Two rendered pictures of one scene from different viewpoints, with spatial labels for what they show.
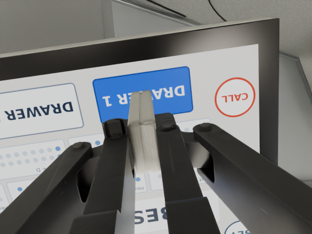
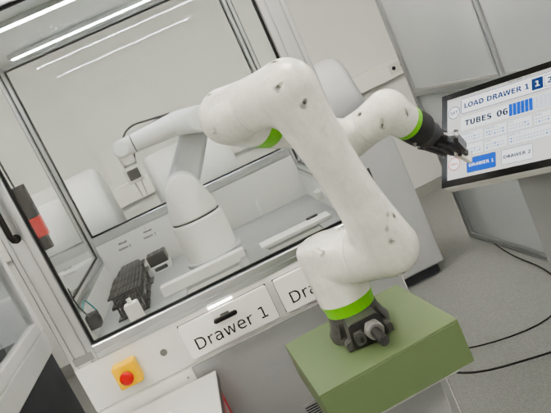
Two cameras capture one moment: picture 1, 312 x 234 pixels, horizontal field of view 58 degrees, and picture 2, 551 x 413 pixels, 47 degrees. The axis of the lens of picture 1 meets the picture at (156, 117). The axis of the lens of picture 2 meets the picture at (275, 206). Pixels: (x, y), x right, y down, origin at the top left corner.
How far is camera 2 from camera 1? 1.70 m
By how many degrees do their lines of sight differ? 46
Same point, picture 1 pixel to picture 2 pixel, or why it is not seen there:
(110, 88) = (490, 164)
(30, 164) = (521, 134)
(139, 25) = not seen: outside the picture
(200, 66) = (463, 173)
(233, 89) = (454, 166)
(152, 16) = not seen: outside the picture
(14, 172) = (528, 130)
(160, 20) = not seen: outside the picture
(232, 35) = (454, 183)
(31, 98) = (516, 159)
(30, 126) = (518, 149)
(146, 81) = (479, 167)
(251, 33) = (448, 183)
